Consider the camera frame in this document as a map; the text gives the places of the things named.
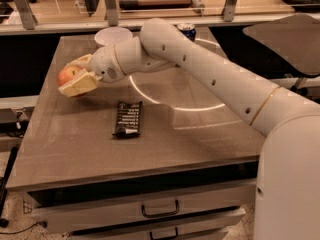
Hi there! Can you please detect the blue soda can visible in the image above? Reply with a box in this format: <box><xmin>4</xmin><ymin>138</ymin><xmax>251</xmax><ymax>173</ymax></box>
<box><xmin>177</xmin><ymin>23</ymin><xmax>196</xmax><ymax>42</ymax></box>

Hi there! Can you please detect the lower white drawer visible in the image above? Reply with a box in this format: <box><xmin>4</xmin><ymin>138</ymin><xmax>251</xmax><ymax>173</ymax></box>
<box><xmin>68</xmin><ymin>208</ymin><xmax>246</xmax><ymax>240</ymax></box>

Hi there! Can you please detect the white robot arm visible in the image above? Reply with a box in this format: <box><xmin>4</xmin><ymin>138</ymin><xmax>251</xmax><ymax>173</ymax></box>
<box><xmin>59</xmin><ymin>18</ymin><xmax>320</xmax><ymax>240</ymax></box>

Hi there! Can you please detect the white ceramic bowl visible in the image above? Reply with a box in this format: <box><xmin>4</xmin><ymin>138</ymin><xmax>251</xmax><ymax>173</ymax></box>
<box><xmin>94</xmin><ymin>27</ymin><xmax>133</xmax><ymax>47</ymax></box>

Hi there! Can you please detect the black upper drawer handle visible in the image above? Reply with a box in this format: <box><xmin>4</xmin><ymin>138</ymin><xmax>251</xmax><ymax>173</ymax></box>
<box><xmin>141</xmin><ymin>200</ymin><xmax>180</xmax><ymax>219</ymax></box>

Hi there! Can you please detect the dark round side table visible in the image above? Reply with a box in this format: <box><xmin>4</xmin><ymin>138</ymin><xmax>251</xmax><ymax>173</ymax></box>
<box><xmin>243</xmin><ymin>14</ymin><xmax>320</xmax><ymax>96</ymax></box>

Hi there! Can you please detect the dark snack bar wrapper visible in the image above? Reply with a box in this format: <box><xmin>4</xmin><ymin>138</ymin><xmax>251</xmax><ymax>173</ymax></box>
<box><xmin>113</xmin><ymin>101</ymin><xmax>142</xmax><ymax>138</ymax></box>

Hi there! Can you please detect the black drawer handle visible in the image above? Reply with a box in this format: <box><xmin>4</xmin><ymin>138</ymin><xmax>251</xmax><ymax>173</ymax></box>
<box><xmin>149</xmin><ymin>227</ymin><xmax>179</xmax><ymax>240</ymax></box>
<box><xmin>141</xmin><ymin>200</ymin><xmax>180</xmax><ymax>219</ymax></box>

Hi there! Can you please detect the black lower drawer handle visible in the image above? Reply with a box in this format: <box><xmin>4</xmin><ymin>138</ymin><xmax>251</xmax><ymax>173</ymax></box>
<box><xmin>149</xmin><ymin>227</ymin><xmax>179</xmax><ymax>240</ymax></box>

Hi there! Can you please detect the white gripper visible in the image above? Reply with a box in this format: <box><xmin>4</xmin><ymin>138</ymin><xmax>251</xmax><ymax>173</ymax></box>
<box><xmin>66</xmin><ymin>47</ymin><xmax>124</xmax><ymax>95</ymax></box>

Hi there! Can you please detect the black pole at left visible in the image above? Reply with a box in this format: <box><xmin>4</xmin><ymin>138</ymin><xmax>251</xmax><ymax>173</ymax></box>
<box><xmin>0</xmin><ymin>147</ymin><xmax>18</xmax><ymax>228</ymax></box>

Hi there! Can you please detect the upper white drawer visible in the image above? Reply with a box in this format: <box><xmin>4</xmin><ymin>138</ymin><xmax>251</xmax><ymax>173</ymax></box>
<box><xmin>31</xmin><ymin>179</ymin><xmax>256</xmax><ymax>233</ymax></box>

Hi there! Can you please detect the metal glass railing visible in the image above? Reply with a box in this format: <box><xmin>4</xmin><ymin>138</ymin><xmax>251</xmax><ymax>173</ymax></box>
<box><xmin>0</xmin><ymin>0</ymin><xmax>295</xmax><ymax>35</ymax></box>

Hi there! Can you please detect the red orange apple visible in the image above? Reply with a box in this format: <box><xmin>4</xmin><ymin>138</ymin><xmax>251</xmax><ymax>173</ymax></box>
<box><xmin>57</xmin><ymin>66</ymin><xmax>83</xmax><ymax>97</ymax></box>

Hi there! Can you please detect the white drawer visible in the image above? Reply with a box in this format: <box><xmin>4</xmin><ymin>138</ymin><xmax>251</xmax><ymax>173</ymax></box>
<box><xmin>31</xmin><ymin>179</ymin><xmax>256</xmax><ymax>233</ymax></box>
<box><xmin>68</xmin><ymin>208</ymin><xmax>246</xmax><ymax>240</ymax></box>

